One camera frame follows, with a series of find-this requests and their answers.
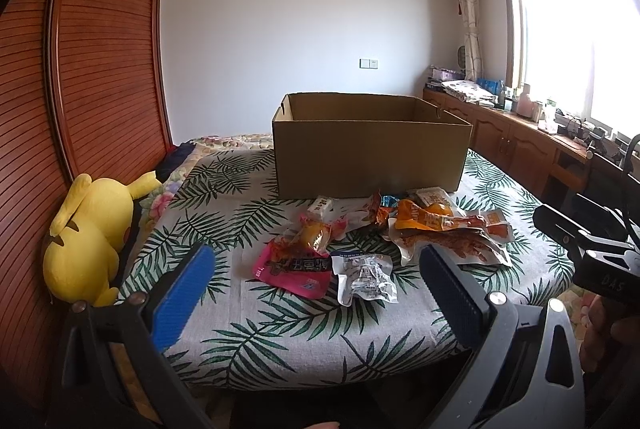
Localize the orange snack pack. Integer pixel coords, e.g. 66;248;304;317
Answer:
395;200;488;232

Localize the orange white biscuit pack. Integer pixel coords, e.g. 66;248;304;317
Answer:
413;186;464;217

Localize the silver clear snack pack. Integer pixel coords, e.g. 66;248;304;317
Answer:
331;253;397;307

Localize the pink drumstick snack pack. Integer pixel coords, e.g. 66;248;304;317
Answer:
253;214;347;300

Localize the teal candy wrapper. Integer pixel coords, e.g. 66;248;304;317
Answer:
380;195;399;208

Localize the small white snack bar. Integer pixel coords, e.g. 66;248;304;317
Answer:
306;196;333;222

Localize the brown gold snack pack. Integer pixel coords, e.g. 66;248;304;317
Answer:
362;193;392;229

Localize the person right hand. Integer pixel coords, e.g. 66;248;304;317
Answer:
579;296;639;373

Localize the black chair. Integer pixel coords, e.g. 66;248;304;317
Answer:
582;152;640;223

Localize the wooden sideboard cabinet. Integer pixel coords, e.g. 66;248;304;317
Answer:
423;88;590;203

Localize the yellow Pikachu plush toy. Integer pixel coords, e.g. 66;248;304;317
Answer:
42;171;160;308

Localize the floral quilt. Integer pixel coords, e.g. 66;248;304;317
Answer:
136;134;272;243

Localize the pink bottle on cabinet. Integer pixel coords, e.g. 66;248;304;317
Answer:
516;84;533;119

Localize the palm leaf bed sheet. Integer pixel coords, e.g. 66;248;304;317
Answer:
117;147;576;391

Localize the brown cardboard box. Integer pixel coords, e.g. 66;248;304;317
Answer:
272;92;472;200

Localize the patterned window curtain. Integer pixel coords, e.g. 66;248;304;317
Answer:
446;0;485;83

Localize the black cable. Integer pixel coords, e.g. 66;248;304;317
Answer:
619;133;640;180

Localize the window with wooden frame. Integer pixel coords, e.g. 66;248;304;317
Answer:
509;0;639;138

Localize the white wall switch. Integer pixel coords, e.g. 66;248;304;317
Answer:
359;59;378;70

